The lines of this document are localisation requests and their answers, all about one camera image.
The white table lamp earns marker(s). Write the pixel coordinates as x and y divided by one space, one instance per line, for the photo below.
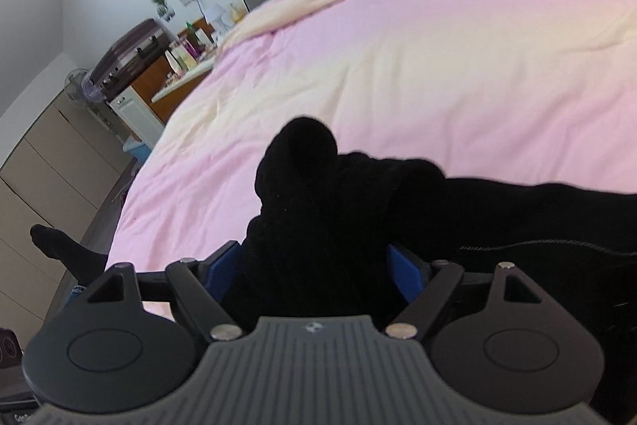
215 17

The standing fan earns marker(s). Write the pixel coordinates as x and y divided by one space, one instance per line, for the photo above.
79 86

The brown suitcase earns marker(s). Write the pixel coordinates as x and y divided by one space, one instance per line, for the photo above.
127 56

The green bottle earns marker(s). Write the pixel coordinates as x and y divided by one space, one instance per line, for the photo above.
190 31

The black pants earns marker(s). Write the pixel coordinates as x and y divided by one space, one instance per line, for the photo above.
348 231

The white bottle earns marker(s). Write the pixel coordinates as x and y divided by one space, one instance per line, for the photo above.
177 62

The white cabinet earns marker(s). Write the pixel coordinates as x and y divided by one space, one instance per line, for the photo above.
137 116

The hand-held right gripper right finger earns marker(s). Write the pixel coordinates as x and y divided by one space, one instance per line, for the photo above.
410 268

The beige wardrobe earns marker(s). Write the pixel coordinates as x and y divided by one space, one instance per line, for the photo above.
50 166

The person's foot in black sock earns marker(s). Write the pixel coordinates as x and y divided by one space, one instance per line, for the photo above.
64 245

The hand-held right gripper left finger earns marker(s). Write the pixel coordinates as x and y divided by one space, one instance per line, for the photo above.
219 268

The yellow glass bottle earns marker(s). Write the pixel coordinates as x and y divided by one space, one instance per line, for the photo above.
237 10

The blue bin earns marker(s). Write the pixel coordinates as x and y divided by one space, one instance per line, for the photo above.
137 152

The pink floral duvet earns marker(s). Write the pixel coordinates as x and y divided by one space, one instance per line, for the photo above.
398 81

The wooden bedside desk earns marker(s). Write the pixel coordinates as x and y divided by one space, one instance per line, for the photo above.
169 81

